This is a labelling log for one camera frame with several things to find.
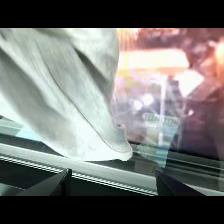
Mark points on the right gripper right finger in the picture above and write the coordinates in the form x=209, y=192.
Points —
x=168, y=186

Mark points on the grey garment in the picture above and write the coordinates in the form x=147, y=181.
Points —
x=63, y=96

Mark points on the silver frame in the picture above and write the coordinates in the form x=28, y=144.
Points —
x=100, y=173

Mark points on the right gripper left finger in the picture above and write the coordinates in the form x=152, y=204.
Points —
x=55, y=186

